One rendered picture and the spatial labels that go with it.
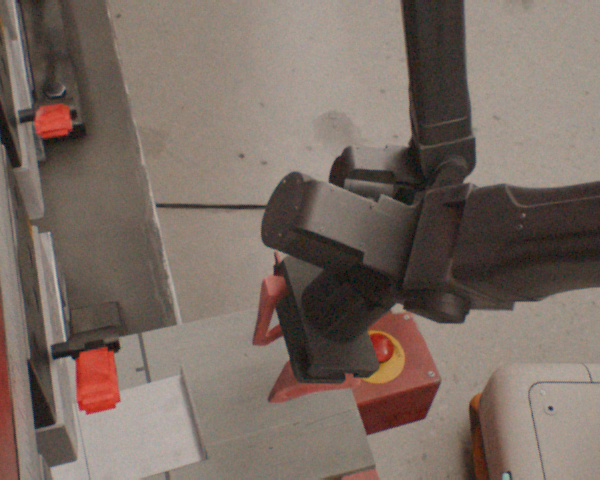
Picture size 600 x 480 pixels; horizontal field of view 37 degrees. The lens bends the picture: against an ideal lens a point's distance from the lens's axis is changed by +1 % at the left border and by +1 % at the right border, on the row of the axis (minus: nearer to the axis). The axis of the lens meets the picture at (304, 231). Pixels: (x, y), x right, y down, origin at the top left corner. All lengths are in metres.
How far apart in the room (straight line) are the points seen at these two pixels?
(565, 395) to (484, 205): 1.20
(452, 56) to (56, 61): 0.58
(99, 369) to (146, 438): 0.31
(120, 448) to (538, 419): 1.02
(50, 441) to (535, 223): 0.32
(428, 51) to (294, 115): 1.55
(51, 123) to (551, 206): 0.32
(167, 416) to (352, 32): 1.93
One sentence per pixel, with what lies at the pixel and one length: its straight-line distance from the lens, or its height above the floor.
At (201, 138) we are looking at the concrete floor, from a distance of 2.33.
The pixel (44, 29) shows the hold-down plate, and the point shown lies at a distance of 1.29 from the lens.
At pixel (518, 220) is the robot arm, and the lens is 0.52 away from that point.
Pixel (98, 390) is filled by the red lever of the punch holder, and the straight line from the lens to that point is 0.50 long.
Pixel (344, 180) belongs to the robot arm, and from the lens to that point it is 0.96.
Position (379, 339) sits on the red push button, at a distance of 1.09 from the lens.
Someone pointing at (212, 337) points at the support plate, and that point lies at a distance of 0.86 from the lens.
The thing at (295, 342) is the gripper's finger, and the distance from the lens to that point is 0.69.
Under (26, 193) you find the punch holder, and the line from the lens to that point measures 0.69.
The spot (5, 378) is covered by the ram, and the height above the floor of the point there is 1.41.
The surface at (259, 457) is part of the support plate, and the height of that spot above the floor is 1.00.
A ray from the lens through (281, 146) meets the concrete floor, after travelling 2.31.
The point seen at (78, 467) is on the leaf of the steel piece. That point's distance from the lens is 0.82.
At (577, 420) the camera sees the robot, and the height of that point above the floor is 0.28.
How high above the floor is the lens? 1.76
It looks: 55 degrees down
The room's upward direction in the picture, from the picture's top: 6 degrees clockwise
